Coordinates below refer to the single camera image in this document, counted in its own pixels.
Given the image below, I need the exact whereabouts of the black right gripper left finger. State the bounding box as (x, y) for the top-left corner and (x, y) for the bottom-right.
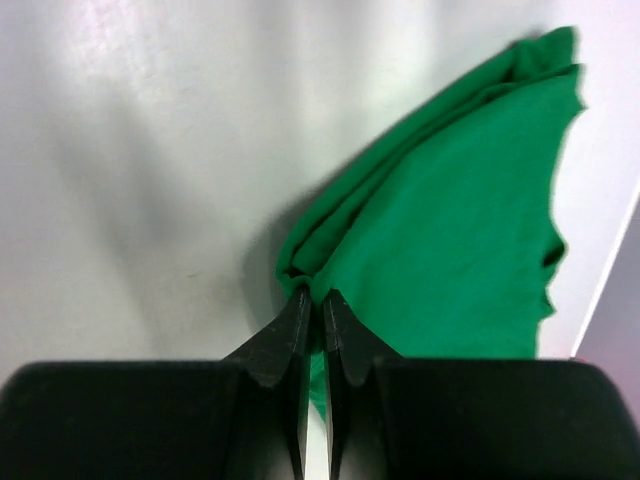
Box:
(1, 288), (312, 479)

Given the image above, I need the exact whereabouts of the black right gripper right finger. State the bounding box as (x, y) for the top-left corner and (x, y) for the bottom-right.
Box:
(322, 290), (639, 479)

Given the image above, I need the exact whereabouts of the green t shirt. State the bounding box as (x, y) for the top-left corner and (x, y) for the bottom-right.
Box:
(274, 25), (587, 424)

